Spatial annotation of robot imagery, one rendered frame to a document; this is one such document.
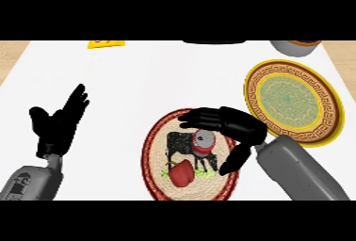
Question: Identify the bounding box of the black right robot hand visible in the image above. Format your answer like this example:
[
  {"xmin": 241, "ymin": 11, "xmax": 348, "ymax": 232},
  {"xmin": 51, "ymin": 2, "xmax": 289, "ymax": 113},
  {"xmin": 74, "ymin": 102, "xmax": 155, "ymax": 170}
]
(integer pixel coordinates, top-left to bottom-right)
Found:
[{"xmin": 177, "ymin": 105, "xmax": 269, "ymax": 177}]

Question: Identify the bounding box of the red bell pepper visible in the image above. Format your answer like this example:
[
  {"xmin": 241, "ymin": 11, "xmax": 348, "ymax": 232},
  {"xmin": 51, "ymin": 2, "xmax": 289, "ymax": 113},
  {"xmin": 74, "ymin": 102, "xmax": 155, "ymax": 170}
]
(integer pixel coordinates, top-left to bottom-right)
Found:
[{"xmin": 167, "ymin": 158, "xmax": 196, "ymax": 188}]

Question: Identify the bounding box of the grey pot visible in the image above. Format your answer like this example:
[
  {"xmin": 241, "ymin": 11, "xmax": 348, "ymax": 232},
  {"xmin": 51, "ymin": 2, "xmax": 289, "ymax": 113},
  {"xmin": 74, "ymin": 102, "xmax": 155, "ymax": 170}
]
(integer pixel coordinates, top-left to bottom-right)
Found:
[{"xmin": 270, "ymin": 40, "xmax": 322, "ymax": 58}]

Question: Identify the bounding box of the yellow patterned plate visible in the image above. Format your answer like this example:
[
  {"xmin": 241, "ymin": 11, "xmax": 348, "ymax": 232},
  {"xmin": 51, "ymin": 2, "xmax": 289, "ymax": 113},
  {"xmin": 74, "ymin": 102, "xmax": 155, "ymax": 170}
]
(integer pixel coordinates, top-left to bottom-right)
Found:
[{"xmin": 243, "ymin": 58, "xmax": 345, "ymax": 149}]

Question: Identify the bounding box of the yellow box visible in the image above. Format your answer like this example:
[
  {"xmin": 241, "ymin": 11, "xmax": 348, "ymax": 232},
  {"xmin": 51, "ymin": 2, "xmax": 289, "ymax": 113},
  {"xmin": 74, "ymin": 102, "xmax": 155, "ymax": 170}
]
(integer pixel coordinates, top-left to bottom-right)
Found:
[{"xmin": 85, "ymin": 40, "xmax": 127, "ymax": 50}]

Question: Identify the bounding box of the red can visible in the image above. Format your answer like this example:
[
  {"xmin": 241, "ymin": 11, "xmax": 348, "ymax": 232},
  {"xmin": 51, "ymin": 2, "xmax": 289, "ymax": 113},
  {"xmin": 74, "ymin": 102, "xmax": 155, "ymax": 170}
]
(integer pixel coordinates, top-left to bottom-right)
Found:
[{"xmin": 190, "ymin": 128, "xmax": 218, "ymax": 157}]

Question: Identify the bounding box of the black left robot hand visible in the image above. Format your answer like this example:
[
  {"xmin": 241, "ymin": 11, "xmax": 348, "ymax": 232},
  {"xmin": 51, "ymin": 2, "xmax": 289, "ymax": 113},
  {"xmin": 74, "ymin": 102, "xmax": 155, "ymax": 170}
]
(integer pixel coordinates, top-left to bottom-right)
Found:
[{"xmin": 28, "ymin": 83, "xmax": 91, "ymax": 159}]

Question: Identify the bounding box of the black appliance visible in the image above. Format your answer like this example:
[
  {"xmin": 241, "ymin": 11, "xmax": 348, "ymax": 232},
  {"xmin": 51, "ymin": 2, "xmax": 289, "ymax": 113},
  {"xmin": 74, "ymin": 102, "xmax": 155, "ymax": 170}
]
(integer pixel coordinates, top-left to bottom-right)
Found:
[{"xmin": 180, "ymin": 40, "xmax": 248, "ymax": 45}]

